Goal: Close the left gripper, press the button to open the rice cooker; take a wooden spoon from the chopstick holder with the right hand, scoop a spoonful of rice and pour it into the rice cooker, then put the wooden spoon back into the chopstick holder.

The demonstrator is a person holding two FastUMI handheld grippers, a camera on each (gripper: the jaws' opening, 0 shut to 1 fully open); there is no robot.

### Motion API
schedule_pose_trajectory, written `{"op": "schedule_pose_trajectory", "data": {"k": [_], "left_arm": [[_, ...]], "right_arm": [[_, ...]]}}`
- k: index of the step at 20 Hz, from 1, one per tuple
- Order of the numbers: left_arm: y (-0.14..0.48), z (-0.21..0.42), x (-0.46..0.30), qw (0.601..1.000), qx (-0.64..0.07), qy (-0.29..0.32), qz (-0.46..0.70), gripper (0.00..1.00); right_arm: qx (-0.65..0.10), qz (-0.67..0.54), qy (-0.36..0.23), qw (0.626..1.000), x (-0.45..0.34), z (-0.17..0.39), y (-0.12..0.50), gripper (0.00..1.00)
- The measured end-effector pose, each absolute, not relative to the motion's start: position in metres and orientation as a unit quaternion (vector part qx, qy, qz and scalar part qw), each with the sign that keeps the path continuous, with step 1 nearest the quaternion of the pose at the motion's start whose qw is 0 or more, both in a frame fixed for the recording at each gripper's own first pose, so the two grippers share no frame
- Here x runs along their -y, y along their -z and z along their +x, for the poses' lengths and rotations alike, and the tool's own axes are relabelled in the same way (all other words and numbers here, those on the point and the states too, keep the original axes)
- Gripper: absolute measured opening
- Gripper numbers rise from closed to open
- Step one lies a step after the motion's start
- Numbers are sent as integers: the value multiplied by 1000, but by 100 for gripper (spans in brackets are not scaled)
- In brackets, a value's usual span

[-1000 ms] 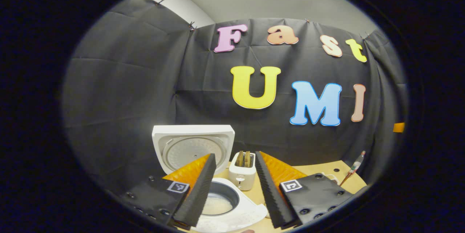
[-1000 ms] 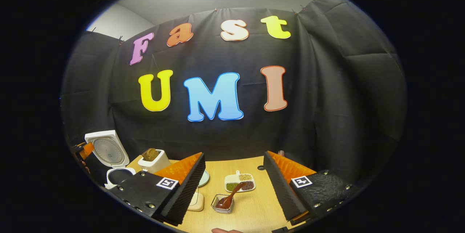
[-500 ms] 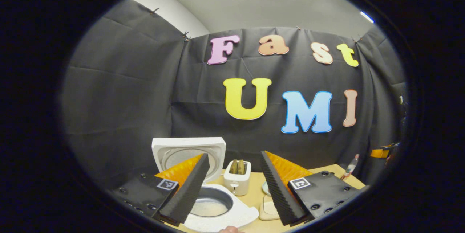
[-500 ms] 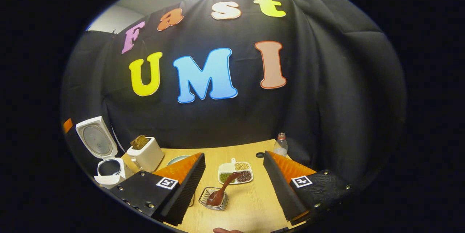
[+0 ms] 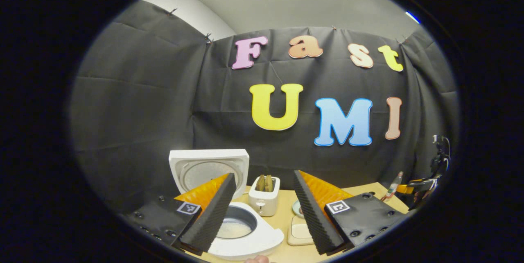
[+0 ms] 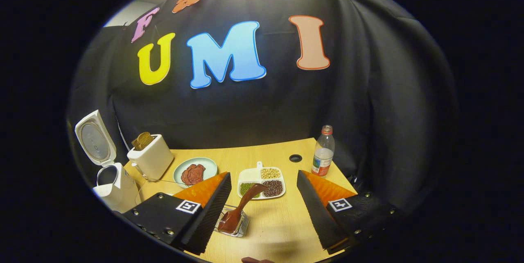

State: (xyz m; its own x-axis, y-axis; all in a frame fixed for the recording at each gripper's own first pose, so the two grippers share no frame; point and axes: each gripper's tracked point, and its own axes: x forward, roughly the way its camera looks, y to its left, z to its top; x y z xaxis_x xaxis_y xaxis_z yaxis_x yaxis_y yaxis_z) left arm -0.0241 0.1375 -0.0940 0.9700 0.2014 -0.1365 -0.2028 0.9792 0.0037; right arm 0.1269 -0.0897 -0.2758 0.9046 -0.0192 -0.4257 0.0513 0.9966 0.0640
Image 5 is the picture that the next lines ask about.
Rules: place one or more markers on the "black backdrop cloth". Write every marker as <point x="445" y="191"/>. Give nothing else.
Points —
<point x="143" y="111"/>

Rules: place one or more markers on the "beige cutting board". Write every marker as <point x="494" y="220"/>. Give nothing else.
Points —
<point x="299" y="230"/>

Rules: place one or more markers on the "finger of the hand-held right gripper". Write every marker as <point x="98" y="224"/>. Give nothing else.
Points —
<point x="405" y="189"/>

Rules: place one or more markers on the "white rice cooker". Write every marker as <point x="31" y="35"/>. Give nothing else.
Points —
<point x="204" y="164"/>

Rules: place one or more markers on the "brown wooden spoon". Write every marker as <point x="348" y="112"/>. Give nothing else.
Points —
<point x="394" y="185"/>

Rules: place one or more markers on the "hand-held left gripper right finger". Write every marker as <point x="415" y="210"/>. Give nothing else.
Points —
<point x="317" y="222"/>

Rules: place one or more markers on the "white toaster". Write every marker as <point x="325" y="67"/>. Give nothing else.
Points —
<point x="264" y="203"/>

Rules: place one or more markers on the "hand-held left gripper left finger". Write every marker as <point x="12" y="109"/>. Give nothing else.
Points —
<point x="213" y="218"/>

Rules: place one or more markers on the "pale green round plate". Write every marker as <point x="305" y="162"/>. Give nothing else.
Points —
<point x="297" y="207"/>

